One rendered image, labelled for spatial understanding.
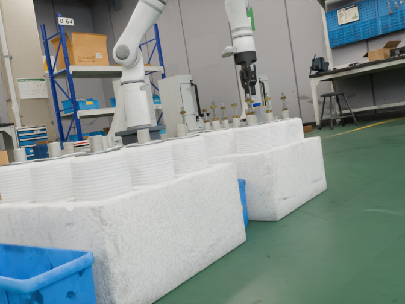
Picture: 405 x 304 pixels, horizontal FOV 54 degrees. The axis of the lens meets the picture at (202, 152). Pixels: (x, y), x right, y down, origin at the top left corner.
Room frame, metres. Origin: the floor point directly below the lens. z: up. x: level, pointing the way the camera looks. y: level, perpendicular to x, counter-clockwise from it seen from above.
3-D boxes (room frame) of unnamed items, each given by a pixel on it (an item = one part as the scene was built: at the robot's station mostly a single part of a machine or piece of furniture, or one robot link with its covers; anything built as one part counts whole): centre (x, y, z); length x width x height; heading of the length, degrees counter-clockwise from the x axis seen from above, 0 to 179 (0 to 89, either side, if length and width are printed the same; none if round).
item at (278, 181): (1.27, -0.12, 0.09); 0.39 x 0.39 x 0.18; 54
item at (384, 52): (5.26, -2.53, 0.87); 0.40 x 0.30 x 0.23; 31
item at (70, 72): (6.67, 1.31, 1.10); 1.89 x 0.64 x 2.20; 135
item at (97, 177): (0.67, 0.18, 0.16); 0.10 x 0.10 x 0.18
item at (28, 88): (6.92, 2.73, 1.38); 0.49 x 0.02 x 0.35; 135
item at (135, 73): (1.54, 0.22, 0.54); 0.09 x 0.09 x 0.17; 79
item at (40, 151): (5.44, 2.00, 0.19); 0.50 x 0.41 x 0.37; 50
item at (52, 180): (0.74, 0.27, 0.16); 0.10 x 0.10 x 0.18
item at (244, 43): (1.37, -0.18, 0.53); 0.11 x 0.09 x 0.06; 97
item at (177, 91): (4.47, -0.25, 0.45); 1.51 x 0.57 x 0.74; 135
